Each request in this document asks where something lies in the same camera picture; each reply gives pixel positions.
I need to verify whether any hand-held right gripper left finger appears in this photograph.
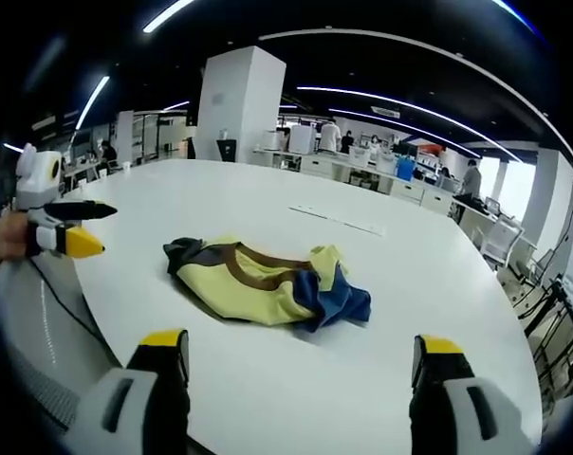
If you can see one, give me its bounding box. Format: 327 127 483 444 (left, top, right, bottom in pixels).
70 328 192 455

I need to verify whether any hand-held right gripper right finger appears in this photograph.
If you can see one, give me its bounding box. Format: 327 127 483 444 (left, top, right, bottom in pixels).
408 334 542 455

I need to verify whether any yellow and blue garment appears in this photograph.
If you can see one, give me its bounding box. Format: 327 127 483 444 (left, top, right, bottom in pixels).
162 233 374 334

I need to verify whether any person's left hand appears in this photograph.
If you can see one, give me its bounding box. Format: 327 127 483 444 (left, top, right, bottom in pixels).
0 210 32 263

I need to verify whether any black floor sign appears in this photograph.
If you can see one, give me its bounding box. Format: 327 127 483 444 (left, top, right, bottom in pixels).
215 137 239 164

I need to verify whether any white mesh chair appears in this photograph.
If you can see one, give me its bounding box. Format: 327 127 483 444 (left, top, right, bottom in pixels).
475 215 526 272

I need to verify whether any white square pillar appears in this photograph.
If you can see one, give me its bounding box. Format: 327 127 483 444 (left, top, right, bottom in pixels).
194 45 287 165

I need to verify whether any white box appliance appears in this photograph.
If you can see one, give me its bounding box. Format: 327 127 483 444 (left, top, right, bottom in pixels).
289 124 316 155

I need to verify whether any white cabinet row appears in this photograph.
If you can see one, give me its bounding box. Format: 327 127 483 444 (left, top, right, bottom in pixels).
252 146 454 213

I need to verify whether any black cable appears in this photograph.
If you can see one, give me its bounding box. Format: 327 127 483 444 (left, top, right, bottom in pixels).
28 257 124 367

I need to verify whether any black metal frame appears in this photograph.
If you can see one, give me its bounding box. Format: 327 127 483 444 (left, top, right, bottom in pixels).
517 274 573 409

